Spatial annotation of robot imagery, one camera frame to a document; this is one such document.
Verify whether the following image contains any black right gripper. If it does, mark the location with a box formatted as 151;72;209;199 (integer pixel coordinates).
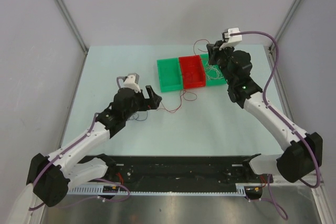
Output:
206;41;235;86

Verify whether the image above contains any white thin wire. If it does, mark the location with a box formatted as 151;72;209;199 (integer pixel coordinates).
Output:
204;62;226;81

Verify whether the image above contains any blue thin wire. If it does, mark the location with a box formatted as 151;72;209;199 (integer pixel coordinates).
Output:
130;112;148;122

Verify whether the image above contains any red thin wire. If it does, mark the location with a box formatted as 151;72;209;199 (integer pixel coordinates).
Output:
156;39;211;114

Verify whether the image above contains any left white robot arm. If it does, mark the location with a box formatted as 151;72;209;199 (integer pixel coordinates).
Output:
27;86;162;207

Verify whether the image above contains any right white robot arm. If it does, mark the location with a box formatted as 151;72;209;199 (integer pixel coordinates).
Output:
206;40;323;183

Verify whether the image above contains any right green plastic bin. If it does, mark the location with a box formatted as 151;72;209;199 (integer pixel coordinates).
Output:
200;54;227;87

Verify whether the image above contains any green plastic bin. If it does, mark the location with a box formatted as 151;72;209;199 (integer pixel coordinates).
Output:
157;58;183;92
200;54;227;87

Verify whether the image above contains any left green plastic bin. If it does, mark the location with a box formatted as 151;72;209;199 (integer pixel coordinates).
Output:
157;58;183;92

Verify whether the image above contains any red plastic bin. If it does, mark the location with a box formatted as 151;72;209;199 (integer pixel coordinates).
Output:
178;55;206;89

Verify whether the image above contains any right aluminium base profile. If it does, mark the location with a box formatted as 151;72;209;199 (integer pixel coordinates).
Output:
270;173;317;186

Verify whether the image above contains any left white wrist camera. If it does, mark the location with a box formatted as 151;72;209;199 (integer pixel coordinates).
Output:
116;73;141;93

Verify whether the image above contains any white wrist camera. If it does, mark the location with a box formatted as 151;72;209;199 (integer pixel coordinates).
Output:
116;73;141;93
219;27;242;50

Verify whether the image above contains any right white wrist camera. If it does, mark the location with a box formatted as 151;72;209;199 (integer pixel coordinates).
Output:
219;27;242;50

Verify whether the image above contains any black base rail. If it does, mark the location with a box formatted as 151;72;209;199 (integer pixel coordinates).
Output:
100;154;268;193

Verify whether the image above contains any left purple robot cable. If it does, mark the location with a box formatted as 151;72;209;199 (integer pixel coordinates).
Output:
27;77;131;211

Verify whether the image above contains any right aluminium frame post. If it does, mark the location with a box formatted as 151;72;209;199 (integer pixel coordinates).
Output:
274;0;303;42

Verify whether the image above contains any aluminium frame post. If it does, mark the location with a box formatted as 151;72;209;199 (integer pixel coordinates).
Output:
54;0;89;55
274;0;303;42

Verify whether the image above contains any slotted grey cable duct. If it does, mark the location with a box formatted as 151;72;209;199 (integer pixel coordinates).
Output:
67;184;246;197

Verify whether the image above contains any left aluminium frame post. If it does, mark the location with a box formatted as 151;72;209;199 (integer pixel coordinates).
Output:
54;0;89;55

